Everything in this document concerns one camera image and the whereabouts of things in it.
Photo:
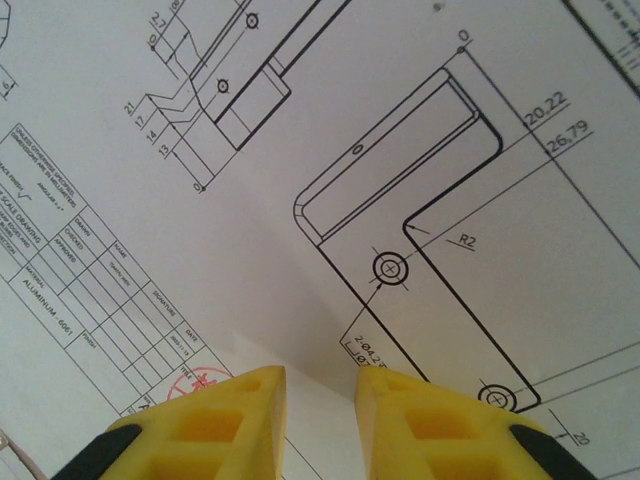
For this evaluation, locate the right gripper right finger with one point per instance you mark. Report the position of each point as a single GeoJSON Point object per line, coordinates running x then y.
{"type": "Point", "coordinates": [440, 440]}

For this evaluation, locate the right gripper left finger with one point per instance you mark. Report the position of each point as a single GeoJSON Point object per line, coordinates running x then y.
{"type": "Point", "coordinates": [200, 435]}

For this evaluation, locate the white engineering drawing sheet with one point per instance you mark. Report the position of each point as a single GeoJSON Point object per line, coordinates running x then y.
{"type": "Point", "coordinates": [250, 225]}

